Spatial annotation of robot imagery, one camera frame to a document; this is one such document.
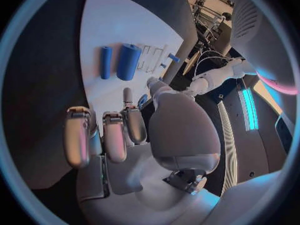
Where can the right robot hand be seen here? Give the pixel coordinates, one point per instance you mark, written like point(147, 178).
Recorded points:
point(182, 127)

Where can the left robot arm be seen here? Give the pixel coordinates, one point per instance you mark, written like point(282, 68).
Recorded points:
point(211, 78)

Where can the white task board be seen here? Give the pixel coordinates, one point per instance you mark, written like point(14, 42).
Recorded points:
point(122, 22)

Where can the small blue peg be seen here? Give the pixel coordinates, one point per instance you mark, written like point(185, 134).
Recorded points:
point(160, 78)
point(163, 65)

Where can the glowing light bar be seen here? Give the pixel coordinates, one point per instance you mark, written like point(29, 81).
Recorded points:
point(252, 108)

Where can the thick blue cylinder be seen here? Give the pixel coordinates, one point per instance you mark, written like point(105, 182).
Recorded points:
point(128, 61)

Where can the thin blue cylinder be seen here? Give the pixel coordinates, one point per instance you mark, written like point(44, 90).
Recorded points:
point(106, 62)

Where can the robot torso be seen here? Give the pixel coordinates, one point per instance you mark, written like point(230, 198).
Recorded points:
point(264, 41)

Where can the metal frame rack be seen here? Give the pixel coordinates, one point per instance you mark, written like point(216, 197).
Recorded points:
point(208, 16)

